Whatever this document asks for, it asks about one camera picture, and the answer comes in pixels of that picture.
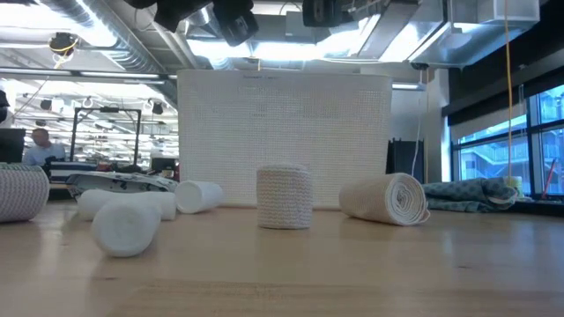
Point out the white perforated plastic basket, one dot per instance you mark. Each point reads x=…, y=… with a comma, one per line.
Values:
x=282, y=123

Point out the cream knitted bandage roll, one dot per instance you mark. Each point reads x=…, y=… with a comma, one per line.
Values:
x=284, y=198

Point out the beige elastic bandage roll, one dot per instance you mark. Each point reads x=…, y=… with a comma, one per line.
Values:
x=388, y=200

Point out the grey mesh bandage roll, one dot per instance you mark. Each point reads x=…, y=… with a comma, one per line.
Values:
x=22, y=193

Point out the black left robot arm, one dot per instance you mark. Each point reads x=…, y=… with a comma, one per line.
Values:
x=180, y=13

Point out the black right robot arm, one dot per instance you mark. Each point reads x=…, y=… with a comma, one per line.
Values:
x=324, y=13

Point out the black standing panel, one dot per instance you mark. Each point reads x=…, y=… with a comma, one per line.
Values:
x=403, y=160

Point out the grey ceiling box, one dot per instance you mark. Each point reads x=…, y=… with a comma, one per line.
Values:
x=293, y=27

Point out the teal patterned folded cloth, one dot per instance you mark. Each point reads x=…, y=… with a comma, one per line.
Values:
x=458, y=193

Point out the blue striped box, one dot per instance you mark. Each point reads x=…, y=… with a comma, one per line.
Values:
x=72, y=169

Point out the person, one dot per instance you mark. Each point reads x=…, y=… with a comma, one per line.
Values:
x=42, y=152

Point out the red stick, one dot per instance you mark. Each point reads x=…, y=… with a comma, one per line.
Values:
x=549, y=176

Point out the black monitor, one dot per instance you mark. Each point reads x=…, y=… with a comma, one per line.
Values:
x=11, y=145

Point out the black dome security camera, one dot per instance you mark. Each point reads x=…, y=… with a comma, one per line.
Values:
x=419, y=66

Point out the black background rig frame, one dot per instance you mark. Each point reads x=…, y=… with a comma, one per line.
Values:
x=106, y=109

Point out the black aluminium table frame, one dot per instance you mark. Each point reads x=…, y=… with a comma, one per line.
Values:
x=542, y=208

